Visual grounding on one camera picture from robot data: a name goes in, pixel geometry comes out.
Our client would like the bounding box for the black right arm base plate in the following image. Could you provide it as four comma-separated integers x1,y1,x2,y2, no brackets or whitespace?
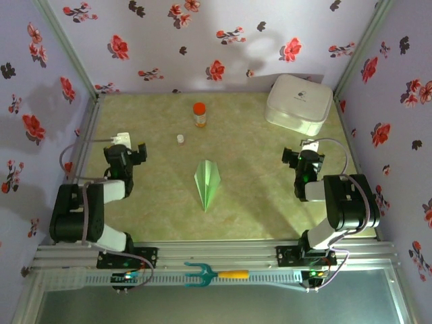
275,245,338,269

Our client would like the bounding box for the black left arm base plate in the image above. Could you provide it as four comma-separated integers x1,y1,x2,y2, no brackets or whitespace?
97,246,159,270

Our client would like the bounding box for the orange-capped bottle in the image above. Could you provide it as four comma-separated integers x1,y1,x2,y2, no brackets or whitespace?
192,102,207,128

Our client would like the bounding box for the lavender left arm cable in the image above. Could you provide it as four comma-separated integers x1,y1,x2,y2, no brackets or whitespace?
59,136,156,292

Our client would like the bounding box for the light green paper sheet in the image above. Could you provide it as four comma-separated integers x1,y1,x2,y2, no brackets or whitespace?
193,159,222,213

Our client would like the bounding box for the teal garden fork yellow handle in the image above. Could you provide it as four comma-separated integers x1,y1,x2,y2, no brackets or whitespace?
184,261,250,288

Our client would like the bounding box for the white slotted cable duct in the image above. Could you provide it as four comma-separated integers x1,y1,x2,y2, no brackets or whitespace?
43,267,304,292

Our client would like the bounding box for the lavender right arm cable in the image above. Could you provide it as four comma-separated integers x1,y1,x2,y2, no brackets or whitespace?
305,137,374,292

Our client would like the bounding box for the lavender arm cable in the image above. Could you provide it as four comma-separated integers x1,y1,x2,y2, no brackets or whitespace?
305,137,374,292
59,136,156,292

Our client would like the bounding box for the aluminium frame rail with slots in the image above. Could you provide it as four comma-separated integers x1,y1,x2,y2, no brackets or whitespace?
31,240,401,273

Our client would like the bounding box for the aluminium frame post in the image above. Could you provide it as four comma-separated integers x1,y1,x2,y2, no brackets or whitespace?
332,0,396,101
32,0,104,101

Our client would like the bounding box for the aluminium table side rail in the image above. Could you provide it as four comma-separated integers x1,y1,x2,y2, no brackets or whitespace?
50,94,105,244
333,96,384,242

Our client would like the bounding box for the white plastic box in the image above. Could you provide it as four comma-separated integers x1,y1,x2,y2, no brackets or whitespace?
264,74,333,137

